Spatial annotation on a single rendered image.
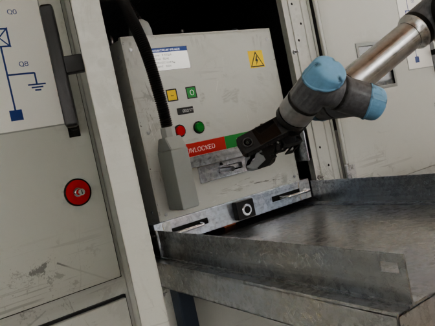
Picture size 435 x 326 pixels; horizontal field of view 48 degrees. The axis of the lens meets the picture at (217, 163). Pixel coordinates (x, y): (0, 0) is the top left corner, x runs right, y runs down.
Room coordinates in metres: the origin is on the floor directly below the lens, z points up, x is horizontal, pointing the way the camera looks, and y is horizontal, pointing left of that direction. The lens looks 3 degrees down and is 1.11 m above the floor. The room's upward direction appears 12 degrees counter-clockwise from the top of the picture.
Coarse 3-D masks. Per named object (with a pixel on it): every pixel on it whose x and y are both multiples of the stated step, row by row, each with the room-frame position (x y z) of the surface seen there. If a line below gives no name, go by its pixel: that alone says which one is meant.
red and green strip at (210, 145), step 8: (224, 136) 1.36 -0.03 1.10; (232, 136) 1.38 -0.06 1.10; (192, 144) 1.30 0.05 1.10; (200, 144) 1.32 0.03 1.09; (208, 144) 1.33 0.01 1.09; (216, 144) 1.35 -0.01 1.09; (224, 144) 1.36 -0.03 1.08; (232, 144) 1.37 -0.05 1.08; (192, 152) 1.30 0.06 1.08; (200, 152) 1.31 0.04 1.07; (208, 152) 1.33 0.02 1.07
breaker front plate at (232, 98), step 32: (256, 32) 1.47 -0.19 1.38; (128, 64) 1.23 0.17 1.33; (192, 64) 1.33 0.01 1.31; (224, 64) 1.39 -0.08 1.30; (224, 96) 1.38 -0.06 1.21; (256, 96) 1.44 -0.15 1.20; (160, 128) 1.26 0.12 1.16; (192, 128) 1.31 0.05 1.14; (224, 128) 1.37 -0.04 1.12; (224, 160) 1.35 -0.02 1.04; (288, 160) 1.48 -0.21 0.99; (160, 192) 1.24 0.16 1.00; (224, 192) 1.34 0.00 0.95; (256, 192) 1.40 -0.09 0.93
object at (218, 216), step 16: (272, 192) 1.42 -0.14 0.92; (288, 192) 1.45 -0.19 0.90; (208, 208) 1.30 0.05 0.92; (224, 208) 1.32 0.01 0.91; (256, 208) 1.38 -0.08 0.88; (272, 208) 1.41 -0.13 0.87; (160, 224) 1.21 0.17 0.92; (176, 224) 1.24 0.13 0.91; (192, 224) 1.26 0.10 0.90; (208, 224) 1.29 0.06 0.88; (224, 224) 1.32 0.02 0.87
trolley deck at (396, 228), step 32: (288, 224) 1.26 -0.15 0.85; (320, 224) 1.18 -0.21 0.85; (352, 224) 1.11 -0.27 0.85; (384, 224) 1.05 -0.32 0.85; (416, 224) 1.00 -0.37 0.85; (416, 256) 0.80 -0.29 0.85; (192, 288) 1.01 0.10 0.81; (224, 288) 0.90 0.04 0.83; (256, 288) 0.82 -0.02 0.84; (288, 288) 0.77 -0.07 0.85; (416, 288) 0.66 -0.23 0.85; (288, 320) 0.76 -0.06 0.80; (320, 320) 0.70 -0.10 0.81; (352, 320) 0.65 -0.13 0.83; (384, 320) 0.61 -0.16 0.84; (416, 320) 0.61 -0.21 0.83
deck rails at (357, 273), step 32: (320, 192) 1.47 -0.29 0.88; (352, 192) 1.37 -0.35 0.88; (384, 192) 1.28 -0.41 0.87; (416, 192) 1.21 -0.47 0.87; (192, 256) 1.05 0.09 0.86; (224, 256) 0.94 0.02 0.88; (256, 256) 0.86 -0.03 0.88; (288, 256) 0.79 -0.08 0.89; (320, 256) 0.73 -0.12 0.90; (352, 256) 0.67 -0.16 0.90; (384, 256) 0.63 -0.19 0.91; (320, 288) 0.73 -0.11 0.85; (352, 288) 0.68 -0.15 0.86; (384, 288) 0.64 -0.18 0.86
